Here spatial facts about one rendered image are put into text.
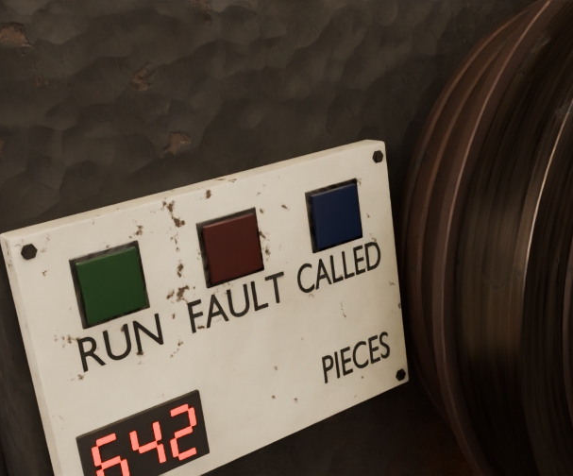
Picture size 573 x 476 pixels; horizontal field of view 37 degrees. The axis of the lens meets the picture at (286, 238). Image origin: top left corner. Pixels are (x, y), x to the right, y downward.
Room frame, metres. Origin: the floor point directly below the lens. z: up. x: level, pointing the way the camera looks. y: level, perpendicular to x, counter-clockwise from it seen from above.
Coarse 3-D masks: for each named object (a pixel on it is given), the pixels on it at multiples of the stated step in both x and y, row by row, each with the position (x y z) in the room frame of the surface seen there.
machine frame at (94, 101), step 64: (0, 0) 0.48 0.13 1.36; (64, 0) 0.49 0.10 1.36; (128, 0) 0.51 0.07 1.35; (192, 0) 0.54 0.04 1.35; (256, 0) 0.56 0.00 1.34; (320, 0) 0.58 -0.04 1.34; (384, 0) 0.61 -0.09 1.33; (448, 0) 0.64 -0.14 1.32; (512, 0) 0.68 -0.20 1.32; (0, 64) 0.47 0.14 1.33; (64, 64) 0.49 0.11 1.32; (128, 64) 0.51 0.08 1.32; (192, 64) 0.53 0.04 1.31; (256, 64) 0.56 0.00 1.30; (320, 64) 0.58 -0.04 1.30; (384, 64) 0.61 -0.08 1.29; (448, 64) 0.64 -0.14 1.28; (0, 128) 0.47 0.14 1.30; (64, 128) 0.49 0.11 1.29; (128, 128) 0.51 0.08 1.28; (192, 128) 0.53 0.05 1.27; (256, 128) 0.55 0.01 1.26; (320, 128) 0.58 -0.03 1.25; (384, 128) 0.61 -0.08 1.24; (0, 192) 0.46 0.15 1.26; (64, 192) 0.48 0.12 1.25; (128, 192) 0.50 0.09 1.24; (0, 256) 0.46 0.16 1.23; (0, 320) 0.46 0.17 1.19; (0, 384) 0.49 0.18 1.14; (0, 448) 0.53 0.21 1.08; (320, 448) 0.56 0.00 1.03; (384, 448) 0.59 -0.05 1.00; (448, 448) 0.62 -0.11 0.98
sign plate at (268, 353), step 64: (192, 192) 0.50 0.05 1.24; (256, 192) 0.53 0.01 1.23; (320, 192) 0.55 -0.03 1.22; (384, 192) 0.58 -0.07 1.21; (64, 256) 0.46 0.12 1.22; (192, 256) 0.50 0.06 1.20; (320, 256) 0.55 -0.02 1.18; (384, 256) 0.57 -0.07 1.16; (64, 320) 0.46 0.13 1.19; (128, 320) 0.47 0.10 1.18; (192, 320) 0.49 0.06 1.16; (256, 320) 0.52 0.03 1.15; (320, 320) 0.54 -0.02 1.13; (384, 320) 0.57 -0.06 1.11; (64, 384) 0.45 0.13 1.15; (128, 384) 0.47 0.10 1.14; (192, 384) 0.49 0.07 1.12; (256, 384) 0.51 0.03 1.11; (320, 384) 0.54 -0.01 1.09; (384, 384) 0.57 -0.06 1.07; (64, 448) 0.45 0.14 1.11; (128, 448) 0.46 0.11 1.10; (192, 448) 0.48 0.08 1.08; (256, 448) 0.51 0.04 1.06
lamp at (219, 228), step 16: (224, 224) 0.51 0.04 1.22; (240, 224) 0.51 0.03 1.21; (208, 240) 0.50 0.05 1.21; (224, 240) 0.51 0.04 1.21; (240, 240) 0.51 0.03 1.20; (256, 240) 0.52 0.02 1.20; (208, 256) 0.50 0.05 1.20; (224, 256) 0.50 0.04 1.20; (240, 256) 0.51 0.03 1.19; (256, 256) 0.52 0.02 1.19; (224, 272) 0.50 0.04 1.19; (240, 272) 0.51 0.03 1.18
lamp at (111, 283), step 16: (112, 256) 0.47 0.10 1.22; (128, 256) 0.47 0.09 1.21; (80, 272) 0.46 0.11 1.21; (96, 272) 0.46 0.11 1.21; (112, 272) 0.47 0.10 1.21; (128, 272) 0.47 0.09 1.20; (80, 288) 0.46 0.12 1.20; (96, 288) 0.46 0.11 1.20; (112, 288) 0.47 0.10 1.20; (128, 288) 0.47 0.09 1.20; (96, 304) 0.46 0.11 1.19; (112, 304) 0.47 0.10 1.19; (128, 304) 0.47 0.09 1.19; (144, 304) 0.48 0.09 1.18; (96, 320) 0.46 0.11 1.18
